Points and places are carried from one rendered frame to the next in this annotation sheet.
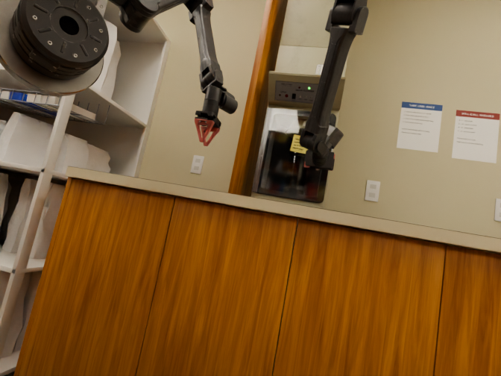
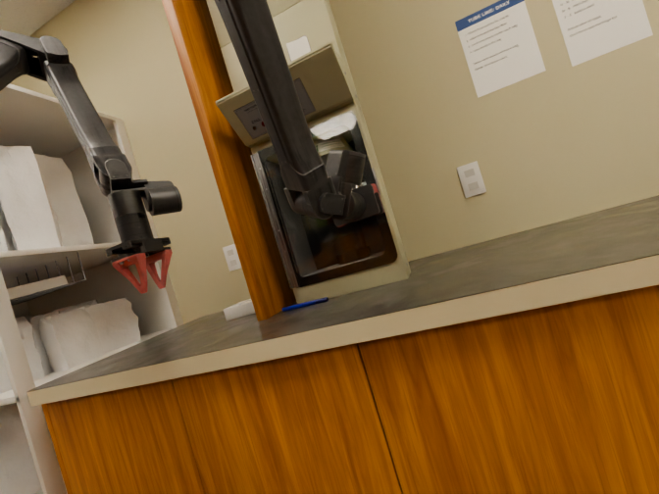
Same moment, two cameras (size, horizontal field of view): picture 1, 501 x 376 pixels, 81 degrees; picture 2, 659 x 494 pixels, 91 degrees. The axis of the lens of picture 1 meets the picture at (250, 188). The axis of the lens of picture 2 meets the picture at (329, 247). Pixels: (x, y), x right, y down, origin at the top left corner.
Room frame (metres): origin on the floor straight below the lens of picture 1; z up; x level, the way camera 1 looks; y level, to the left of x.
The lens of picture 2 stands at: (0.40, -0.24, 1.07)
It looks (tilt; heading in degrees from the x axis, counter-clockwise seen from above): 0 degrees down; 6
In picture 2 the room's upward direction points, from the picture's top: 17 degrees counter-clockwise
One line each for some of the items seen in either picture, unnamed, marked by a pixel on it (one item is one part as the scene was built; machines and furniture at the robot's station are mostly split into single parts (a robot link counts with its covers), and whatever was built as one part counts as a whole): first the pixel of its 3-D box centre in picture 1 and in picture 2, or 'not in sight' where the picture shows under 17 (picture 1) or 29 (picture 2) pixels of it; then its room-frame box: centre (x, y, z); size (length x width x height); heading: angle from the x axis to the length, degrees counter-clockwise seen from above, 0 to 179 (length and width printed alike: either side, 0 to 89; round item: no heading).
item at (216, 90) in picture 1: (214, 96); (130, 205); (1.01, 0.19, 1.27); 0.07 x 0.06 x 0.07; 136
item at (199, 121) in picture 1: (205, 130); (142, 269); (1.00, 0.19, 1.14); 0.07 x 0.07 x 0.09; 78
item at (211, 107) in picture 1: (209, 112); (136, 234); (1.01, 0.19, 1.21); 0.10 x 0.07 x 0.07; 168
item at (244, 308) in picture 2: not in sight; (253, 305); (1.47, 0.18, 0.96); 0.16 x 0.12 x 0.04; 84
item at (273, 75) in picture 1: (304, 90); (284, 101); (1.21, -0.15, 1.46); 0.32 x 0.11 x 0.10; 78
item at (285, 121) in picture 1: (294, 153); (322, 204); (1.26, -0.16, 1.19); 0.30 x 0.01 x 0.40; 78
